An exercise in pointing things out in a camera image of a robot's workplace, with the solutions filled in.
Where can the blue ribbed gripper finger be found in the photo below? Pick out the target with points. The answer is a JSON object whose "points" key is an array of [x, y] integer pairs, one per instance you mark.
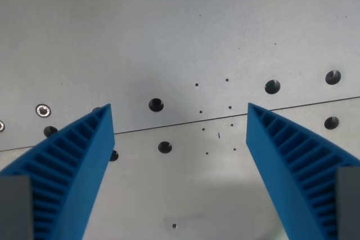
{"points": [[278, 155], [84, 150]]}

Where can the silver hex socket screw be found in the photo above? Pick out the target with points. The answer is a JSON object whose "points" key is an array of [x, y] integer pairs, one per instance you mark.
{"points": [[1, 126], [43, 110]]}

